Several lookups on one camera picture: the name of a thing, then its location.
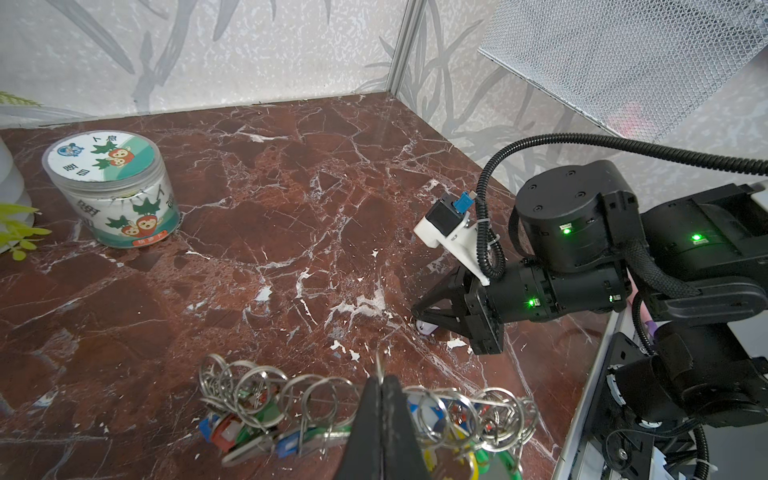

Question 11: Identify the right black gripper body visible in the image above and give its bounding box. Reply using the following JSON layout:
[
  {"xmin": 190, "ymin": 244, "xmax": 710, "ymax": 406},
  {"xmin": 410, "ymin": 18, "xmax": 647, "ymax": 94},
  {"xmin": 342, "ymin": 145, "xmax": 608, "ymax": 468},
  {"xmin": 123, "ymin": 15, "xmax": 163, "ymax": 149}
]
[{"xmin": 458, "ymin": 266, "xmax": 504, "ymax": 355}]

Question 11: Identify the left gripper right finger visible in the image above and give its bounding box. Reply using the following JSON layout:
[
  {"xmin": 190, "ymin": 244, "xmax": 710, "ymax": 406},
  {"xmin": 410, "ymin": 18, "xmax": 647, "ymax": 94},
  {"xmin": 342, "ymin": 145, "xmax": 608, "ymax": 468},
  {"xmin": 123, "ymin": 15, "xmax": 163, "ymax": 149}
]
[{"xmin": 382, "ymin": 375, "xmax": 431, "ymax": 480}]

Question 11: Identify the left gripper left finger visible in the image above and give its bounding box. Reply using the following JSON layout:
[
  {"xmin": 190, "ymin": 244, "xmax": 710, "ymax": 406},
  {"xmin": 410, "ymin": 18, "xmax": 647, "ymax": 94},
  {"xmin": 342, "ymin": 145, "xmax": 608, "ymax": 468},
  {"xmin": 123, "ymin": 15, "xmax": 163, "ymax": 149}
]
[{"xmin": 333, "ymin": 377, "xmax": 383, "ymax": 480}]

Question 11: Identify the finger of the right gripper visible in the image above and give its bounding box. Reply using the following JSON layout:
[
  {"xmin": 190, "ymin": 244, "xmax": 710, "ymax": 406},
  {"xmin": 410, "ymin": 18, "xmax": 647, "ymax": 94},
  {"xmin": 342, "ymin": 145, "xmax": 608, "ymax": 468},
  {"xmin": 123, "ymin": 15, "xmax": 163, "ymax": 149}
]
[
  {"xmin": 414, "ymin": 311, "xmax": 468, "ymax": 336},
  {"xmin": 411, "ymin": 268, "xmax": 470, "ymax": 318}
]

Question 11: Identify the lilac key tag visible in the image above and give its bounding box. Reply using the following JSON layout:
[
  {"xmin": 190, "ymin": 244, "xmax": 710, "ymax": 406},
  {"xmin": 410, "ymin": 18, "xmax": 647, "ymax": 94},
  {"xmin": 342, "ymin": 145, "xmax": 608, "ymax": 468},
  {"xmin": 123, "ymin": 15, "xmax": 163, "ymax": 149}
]
[{"xmin": 416, "ymin": 321, "xmax": 438, "ymax": 336}]

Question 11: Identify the keyring with coloured key tags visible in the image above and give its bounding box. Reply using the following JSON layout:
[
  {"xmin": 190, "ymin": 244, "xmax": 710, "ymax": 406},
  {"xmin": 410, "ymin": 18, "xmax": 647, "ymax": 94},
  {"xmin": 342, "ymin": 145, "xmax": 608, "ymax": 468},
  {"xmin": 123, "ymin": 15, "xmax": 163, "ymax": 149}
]
[{"xmin": 198, "ymin": 354, "xmax": 540, "ymax": 479}]

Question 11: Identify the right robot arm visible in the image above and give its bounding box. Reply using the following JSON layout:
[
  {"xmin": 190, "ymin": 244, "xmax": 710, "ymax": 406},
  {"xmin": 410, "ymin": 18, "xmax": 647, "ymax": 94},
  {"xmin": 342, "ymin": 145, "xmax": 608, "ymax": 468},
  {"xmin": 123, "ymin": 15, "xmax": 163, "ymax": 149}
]
[{"xmin": 411, "ymin": 133, "xmax": 767, "ymax": 479}]

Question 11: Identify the round printed tin can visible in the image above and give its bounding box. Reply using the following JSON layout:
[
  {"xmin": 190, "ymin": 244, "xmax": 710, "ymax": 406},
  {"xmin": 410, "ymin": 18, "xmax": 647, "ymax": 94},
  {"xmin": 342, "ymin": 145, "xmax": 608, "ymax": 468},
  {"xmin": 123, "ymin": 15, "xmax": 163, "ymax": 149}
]
[{"xmin": 42, "ymin": 130, "xmax": 181, "ymax": 249}]

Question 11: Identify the potted artificial flower plant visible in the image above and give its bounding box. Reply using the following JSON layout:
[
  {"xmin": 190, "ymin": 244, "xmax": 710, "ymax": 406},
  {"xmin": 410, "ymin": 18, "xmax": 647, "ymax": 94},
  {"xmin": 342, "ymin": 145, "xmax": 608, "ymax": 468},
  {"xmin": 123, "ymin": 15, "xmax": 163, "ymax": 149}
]
[{"xmin": 0, "ymin": 89, "xmax": 54, "ymax": 262}]

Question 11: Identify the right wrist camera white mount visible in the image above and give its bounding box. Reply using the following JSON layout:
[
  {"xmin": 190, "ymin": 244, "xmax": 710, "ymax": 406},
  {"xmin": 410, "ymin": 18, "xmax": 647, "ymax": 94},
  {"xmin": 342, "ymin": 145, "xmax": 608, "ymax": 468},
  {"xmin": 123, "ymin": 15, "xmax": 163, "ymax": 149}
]
[{"xmin": 414, "ymin": 192, "xmax": 490, "ymax": 287}]

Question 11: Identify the white wire mesh basket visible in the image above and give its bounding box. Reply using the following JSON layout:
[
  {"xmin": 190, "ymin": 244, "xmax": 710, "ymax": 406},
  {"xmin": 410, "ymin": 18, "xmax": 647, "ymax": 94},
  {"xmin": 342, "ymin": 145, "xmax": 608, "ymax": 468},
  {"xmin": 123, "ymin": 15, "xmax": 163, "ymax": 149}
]
[{"xmin": 479, "ymin": 0, "xmax": 767, "ymax": 141}]

